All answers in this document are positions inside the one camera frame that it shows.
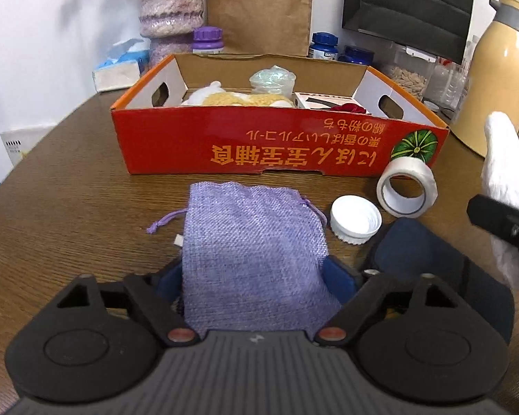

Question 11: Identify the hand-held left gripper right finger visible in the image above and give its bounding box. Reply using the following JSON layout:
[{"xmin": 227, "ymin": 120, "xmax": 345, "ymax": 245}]
[{"xmin": 313, "ymin": 256, "xmax": 461, "ymax": 349}]

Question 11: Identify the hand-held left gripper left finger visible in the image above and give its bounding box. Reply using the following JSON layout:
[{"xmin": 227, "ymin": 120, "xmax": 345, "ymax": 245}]
[{"xmin": 56, "ymin": 264, "xmax": 200, "ymax": 348}]

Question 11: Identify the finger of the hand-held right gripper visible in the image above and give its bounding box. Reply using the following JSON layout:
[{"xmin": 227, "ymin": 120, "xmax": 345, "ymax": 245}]
[{"xmin": 466, "ymin": 194, "xmax": 519, "ymax": 265}]

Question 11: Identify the white bottle cap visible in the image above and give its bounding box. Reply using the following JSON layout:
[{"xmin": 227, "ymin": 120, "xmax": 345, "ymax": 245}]
[{"xmin": 330, "ymin": 195, "xmax": 382, "ymax": 246}]

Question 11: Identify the white cloth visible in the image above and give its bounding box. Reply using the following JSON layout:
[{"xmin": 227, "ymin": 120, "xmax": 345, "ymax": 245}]
[{"xmin": 480, "ymin": 112, "xmax": 519, "ymax": 290}]

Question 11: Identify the navy zip pouch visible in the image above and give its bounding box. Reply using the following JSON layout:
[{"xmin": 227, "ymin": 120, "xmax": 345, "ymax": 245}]
[{"xmin": 364, "ymin": 218, "xmax": 515, "ymax": 342}]

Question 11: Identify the purple burlap drawstring pouch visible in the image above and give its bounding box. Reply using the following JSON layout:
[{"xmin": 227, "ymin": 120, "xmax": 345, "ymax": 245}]
[{"xmin": 147, "ymin": 182, "xmax": 342, "ymax": 340}]

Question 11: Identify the red cardboard box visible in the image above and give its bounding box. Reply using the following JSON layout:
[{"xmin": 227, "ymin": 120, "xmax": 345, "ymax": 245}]
[{"xmin": 110, "ymin": 53, "xmax": 450, "ymax": 179}]

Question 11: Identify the white printed carton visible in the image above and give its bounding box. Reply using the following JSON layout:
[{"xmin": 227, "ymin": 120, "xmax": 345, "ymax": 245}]
[{"xmin": 293, "ymin": 92, "xmax": 366, "ymax": 111}]

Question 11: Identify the yellow and white plush toy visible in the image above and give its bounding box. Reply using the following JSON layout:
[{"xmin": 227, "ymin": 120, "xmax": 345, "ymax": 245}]
[{"xmin": 181, "ymin": 80, "xmax": 295, "ymax": 108}]

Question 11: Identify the clear plastic bag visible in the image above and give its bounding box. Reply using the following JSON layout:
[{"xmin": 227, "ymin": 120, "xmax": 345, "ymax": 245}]
[{"xmin": 248, "ymin": 66, "xmax": 297, "ymax": 96}]

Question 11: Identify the clear tape roll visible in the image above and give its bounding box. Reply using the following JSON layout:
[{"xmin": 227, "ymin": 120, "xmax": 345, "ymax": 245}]
[{"xmin": 375, "ymin": 157, "xmax": 439, "ymax": 219}]

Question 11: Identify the yellow thermos jug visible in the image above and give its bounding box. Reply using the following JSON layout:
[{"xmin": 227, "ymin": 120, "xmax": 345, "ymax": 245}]
[{"xmin": 450, "ymin": 0, "xmax": 519, "ymax": 158}]

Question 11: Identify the clear plastic bottle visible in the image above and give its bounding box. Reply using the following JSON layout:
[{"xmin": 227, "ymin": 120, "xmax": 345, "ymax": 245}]
[{"xmin": 425, "ymin": 58, "xmax": 468, "ymax": 111}]

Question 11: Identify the clear container of seeds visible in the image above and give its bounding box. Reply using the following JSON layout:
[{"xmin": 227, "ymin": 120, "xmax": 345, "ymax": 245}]
[{"xmin": 378, "ymin": 41, "xmax": 437, "ymax": 102}]

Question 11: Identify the blue tissue box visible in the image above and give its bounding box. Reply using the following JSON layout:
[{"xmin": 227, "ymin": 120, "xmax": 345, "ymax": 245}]
[{"xmin": 92, "ymin": 37, "xmax": 151, "ymax": 93}]

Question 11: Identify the dark blue jar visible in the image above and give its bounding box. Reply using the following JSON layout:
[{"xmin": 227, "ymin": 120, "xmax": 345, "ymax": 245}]
[{"xmin": 341, "ymin": 45, "xmax": 376, "ymax": 67}]

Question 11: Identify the white bottle with blue cap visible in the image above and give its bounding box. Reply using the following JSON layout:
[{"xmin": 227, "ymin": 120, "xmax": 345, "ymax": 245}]
[{"xmin": 308, "ymin": 31, "xmax": 340, "ymax": 61}]

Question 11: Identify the black paper bag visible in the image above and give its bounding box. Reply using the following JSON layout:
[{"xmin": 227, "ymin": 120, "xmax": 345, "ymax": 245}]
[{"xmin": 342, "ymin": 0, "xmax": 476, "ymax": 65}]

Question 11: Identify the purple lid bottle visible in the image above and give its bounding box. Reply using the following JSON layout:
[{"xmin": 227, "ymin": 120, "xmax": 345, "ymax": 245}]
[{"xmin": 192, "ymin": 26, "xmax": 224, "ymax": 56}]

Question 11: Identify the pink fuzzy vase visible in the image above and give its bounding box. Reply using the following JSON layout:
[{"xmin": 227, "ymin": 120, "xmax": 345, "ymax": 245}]
[{"xmin": 138, "ymin": 0, "xmax": 204, "ymax": 67}]

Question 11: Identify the brown paper bag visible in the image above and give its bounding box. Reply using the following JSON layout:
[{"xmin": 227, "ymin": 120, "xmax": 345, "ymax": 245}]
[{"xmin": 206, "ymin": 0, "xmax": 314, "ymax": 57}]

